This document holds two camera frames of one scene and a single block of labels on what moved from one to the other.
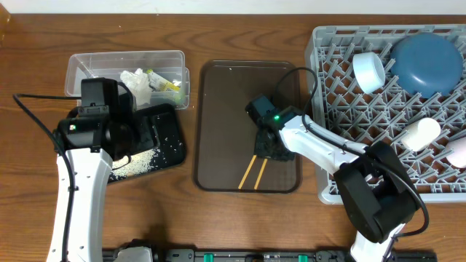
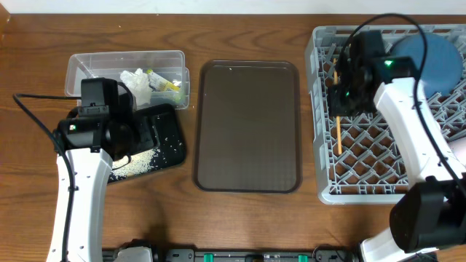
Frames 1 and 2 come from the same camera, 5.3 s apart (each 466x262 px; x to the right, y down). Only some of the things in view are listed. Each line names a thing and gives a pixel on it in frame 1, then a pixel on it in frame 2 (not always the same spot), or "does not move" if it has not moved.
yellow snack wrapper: [159, 84] does not move
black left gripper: [125, 154] does not move
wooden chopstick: [255, 186] → [336, 75]
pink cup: [458, 157] does not move
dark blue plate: [427, 65] does not move
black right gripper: [271, 148] → [342, 97]
